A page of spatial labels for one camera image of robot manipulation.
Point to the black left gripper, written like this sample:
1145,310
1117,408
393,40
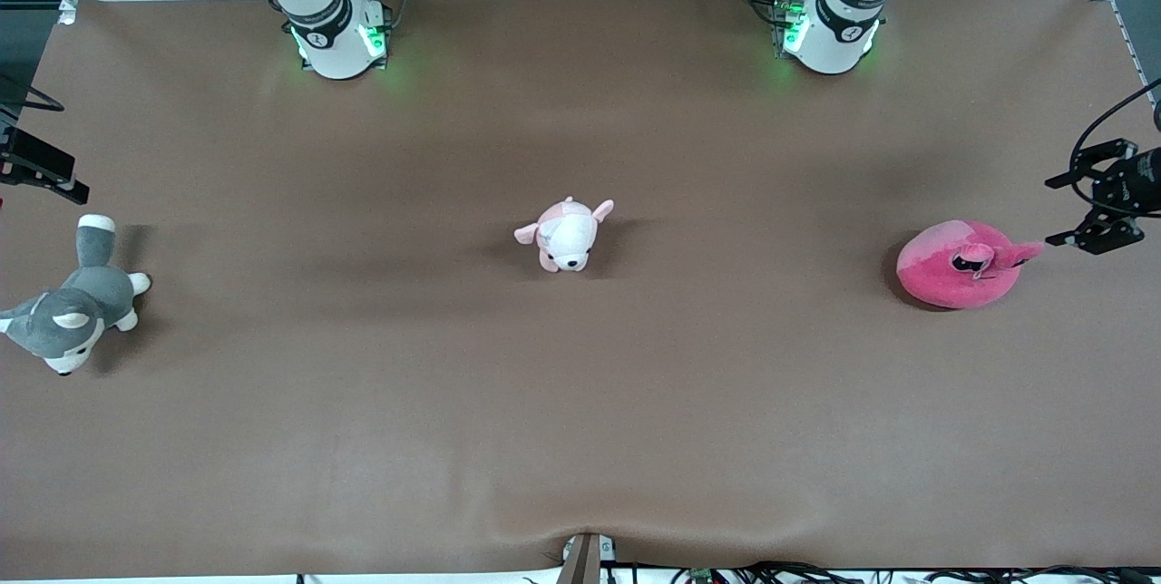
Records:
1130,184

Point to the hot pink flamingo plush toy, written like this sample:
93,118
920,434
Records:
943,280

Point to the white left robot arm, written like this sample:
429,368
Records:
834,31

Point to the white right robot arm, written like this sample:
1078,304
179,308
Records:
331,31

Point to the grey white wolf plush toy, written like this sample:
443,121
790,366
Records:
82,303

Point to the light pink plush dog toy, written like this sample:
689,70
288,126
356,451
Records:
567,235

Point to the metal table edge clamp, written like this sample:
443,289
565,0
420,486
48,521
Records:
585,559

